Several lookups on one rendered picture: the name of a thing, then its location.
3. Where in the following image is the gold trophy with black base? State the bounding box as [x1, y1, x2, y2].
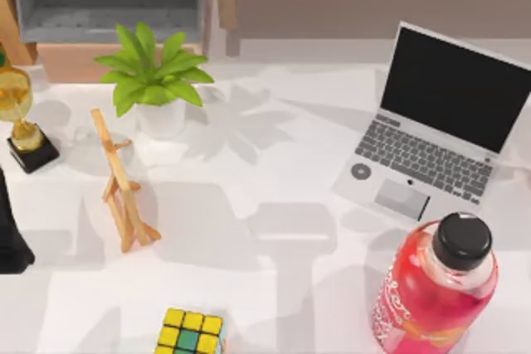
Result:
[0, 41, 61, 175]

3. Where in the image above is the pink bottle with black cap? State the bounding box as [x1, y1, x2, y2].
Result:
[371, 211, 499, 354]

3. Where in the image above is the green plant in white pot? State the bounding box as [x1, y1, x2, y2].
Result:
[92, 22, 216, 141]

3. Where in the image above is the colourful puzzle cube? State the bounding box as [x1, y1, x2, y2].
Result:
[153, 308, 230, 354]

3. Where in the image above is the pale wooden drawer front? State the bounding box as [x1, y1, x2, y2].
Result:
[36, 41, 204, 84]

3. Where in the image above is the grey pierced drawer inside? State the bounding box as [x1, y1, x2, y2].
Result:
[11, 0, 212, 44]

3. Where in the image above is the silver laptop with black screen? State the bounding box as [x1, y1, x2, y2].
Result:
[332, 20, 531, 222]

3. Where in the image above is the small wooden easel stand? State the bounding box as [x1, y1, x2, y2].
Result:
[90, 108, 162, 254]

